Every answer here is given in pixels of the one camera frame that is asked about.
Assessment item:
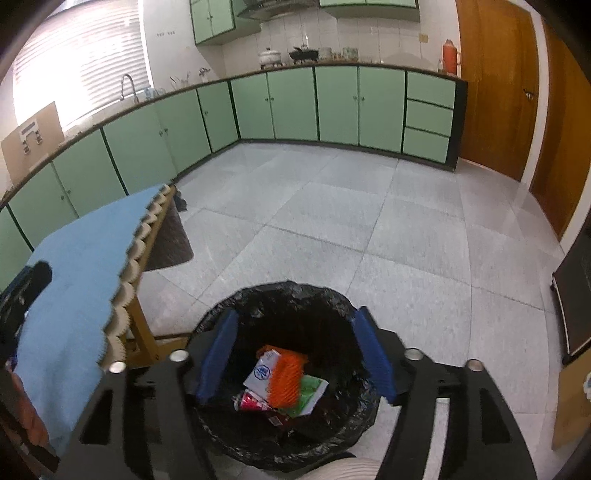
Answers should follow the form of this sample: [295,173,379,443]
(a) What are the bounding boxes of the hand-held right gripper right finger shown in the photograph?
[350,305,539,480]

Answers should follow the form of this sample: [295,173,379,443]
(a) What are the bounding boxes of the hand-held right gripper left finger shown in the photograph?
[58,309,240,480]

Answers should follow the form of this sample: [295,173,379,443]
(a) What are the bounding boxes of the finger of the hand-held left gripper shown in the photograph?
[23,261,52,296]

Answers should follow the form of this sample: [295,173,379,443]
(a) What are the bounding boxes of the red snack bag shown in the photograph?
[232,390,275,412]

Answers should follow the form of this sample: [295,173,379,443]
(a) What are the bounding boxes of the orange mesh net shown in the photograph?
[270,348,308,409]

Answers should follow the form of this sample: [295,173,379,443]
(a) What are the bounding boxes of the black bagged trash bin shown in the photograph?
[189,280,384,472]

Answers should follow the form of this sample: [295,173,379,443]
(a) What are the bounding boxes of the person's left hand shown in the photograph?
[0,370,50,448]

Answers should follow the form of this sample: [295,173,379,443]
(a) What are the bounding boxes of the blue tablecloth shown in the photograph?
[11,185,169,457]

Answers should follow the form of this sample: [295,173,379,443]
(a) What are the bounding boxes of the white blue carton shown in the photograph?
[243,349,282,400]

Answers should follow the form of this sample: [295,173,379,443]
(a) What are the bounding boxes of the green white packet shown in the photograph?
[288,374,329,418]

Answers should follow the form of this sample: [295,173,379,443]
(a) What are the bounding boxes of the wooden table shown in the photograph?
[99,185,195,372]

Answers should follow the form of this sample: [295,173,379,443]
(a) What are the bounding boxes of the dark floor mat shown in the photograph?
[145,203,195,273]

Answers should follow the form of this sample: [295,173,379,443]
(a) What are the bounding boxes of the brown cardboard box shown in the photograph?
[1,102,64,183]

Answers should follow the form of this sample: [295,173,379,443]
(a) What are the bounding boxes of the brown cardboard sheet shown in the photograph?
[551,355,591,450]

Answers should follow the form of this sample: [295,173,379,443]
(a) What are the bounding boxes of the black framed panel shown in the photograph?
[551,251,591,365]

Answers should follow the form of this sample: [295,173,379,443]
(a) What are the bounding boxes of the white window blind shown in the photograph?
[13,0,151,132]

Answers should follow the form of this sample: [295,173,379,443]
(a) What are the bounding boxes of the green lower kitchen cabinets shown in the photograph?
[0,65,468,278]

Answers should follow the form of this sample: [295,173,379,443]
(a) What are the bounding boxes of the plain wooden door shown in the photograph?
[529,21,591,241]

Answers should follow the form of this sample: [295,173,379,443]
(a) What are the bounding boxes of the row of condiment jars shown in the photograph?
[320,46,361,62]

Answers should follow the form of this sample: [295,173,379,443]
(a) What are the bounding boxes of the orange thermos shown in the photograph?
[438,39,461,77]

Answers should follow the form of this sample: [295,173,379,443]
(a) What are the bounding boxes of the metal range hood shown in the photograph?
[238,0,319,20]

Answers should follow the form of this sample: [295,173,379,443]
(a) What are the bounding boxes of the wooden door with handle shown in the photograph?
[455,0,541,182]

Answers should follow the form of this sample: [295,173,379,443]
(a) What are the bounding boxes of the green upper wall cabinet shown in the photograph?
[190,0,262,46]
[318,0,421,23]

